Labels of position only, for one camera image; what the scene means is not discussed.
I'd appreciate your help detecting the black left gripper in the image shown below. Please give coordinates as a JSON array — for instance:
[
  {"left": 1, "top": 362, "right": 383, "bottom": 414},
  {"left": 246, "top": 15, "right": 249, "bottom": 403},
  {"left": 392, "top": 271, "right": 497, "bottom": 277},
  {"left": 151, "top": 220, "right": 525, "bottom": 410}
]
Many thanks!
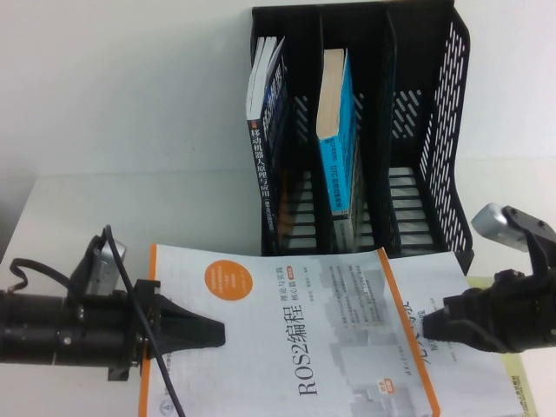
[{"left": 106, "top": 277, "right": 228, "bottom": 383}]

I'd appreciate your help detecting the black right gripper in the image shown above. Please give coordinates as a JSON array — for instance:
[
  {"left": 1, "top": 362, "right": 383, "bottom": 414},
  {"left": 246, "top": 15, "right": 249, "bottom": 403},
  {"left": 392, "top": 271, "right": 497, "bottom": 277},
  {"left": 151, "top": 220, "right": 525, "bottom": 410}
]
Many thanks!
[{"left": 422, "top": 268, "right": 556, "bottom": 355}]

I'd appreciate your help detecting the white orange ROS2 book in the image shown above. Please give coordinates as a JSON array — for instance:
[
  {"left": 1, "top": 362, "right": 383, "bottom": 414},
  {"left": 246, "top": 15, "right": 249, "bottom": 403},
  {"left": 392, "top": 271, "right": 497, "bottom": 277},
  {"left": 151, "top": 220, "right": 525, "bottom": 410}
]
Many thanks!
[{"left": 137, "top": 242, "right": 442, "bottom": 417}]

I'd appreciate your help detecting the white self-driving book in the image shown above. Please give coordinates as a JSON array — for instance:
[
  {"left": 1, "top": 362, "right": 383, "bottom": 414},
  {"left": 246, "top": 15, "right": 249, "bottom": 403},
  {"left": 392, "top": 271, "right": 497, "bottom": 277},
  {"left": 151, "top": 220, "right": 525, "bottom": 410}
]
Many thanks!
[{"left": 381, "top": 255, "right": 525, "bottom": 417}]

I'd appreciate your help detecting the pale yellow book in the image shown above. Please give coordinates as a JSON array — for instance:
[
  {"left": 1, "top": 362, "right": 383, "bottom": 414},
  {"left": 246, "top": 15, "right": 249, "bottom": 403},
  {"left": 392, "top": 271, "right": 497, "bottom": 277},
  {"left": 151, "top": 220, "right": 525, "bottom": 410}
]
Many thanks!
[{"left": 467, "top": 275, "right": 536, "bottom": 417}]

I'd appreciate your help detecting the dark blue robotics book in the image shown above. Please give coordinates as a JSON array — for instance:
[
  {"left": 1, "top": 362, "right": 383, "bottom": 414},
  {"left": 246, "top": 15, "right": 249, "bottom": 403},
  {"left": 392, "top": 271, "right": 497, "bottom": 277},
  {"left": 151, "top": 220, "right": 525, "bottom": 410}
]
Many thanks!
[{"left": 246, "top": 36, "right": 291, "bottom": 257}]

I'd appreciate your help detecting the cyan and white book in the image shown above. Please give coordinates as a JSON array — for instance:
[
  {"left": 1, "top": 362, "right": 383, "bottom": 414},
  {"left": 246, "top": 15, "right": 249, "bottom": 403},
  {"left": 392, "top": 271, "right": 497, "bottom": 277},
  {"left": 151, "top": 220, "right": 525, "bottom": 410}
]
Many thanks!
[{"left": 315, "top": 47, "right": 364, "bottom": 253}]

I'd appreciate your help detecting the black plastic book stand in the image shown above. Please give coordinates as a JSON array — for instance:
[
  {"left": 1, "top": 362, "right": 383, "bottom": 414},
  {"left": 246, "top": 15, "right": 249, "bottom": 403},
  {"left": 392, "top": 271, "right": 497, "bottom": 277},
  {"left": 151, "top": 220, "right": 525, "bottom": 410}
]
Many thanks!
[{"left": 250, "top": 0, "right": 475, "bottom": 264}]

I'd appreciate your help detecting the black left camera cable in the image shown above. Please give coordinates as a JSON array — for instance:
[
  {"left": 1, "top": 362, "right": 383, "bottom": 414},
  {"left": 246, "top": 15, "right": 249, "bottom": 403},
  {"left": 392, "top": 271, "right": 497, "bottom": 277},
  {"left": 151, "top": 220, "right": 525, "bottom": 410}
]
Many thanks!
[{"left": 103, "top": 224, "right": 186, "bottom": 417}]

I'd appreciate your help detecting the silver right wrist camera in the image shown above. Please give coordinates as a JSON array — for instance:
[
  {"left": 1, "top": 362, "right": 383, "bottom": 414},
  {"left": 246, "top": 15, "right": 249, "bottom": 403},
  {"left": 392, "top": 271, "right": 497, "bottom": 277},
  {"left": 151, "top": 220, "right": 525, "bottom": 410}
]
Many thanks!
[{"left": 471, "top": 202, "right": 529, "bottom": 253}]

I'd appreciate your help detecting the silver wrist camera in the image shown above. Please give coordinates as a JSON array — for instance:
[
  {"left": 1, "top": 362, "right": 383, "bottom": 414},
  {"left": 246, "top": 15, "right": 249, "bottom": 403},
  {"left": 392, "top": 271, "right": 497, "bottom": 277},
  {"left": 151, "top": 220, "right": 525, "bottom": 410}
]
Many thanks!
[
  {"left": 84, "top": 237, "right": 130, "bottom": 297},
  {"left": 471, "top": 202, "right": 529, "bottom": 253}
]

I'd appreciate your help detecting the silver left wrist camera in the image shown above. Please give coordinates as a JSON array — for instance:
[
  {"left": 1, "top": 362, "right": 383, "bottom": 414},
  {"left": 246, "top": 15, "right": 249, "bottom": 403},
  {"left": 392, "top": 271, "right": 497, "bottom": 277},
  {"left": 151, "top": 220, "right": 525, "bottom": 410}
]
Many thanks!
[{"left": 84, "top": 237, "right": 130, "bottom": 297}]

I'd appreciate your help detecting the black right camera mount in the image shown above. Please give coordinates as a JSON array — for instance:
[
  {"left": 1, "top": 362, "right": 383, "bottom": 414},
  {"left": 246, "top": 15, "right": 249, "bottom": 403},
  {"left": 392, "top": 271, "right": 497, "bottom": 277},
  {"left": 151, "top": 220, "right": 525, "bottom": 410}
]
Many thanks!
[{"left": 503, "top": 207, "right": 556, "bottom": 283}]

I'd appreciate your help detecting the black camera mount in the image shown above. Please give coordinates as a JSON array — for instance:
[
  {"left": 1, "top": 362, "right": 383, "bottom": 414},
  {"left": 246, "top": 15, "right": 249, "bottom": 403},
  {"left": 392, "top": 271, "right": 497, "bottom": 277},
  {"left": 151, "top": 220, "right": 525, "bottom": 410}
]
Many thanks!
[
  {"left": 69, "top": 234, "right": 109, "bottom": 301},
  {"left": 503, "top": 207, "right": 556, "bottom": 283}
]

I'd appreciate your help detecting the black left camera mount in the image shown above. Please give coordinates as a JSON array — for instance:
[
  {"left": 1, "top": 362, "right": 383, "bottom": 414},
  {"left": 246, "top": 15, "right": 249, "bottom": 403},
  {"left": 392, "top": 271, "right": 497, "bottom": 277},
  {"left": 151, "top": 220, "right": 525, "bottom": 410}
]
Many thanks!
[{"left": 69, "top": 234, "right": 109, "bottom": 301}]

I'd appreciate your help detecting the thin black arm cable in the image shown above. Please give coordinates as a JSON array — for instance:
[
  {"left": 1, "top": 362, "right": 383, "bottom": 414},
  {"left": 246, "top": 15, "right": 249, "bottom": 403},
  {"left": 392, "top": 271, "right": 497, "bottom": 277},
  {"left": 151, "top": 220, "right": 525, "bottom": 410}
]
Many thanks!
[{"left": 9, "top": 257, "right": 75, "bottom": 293}]

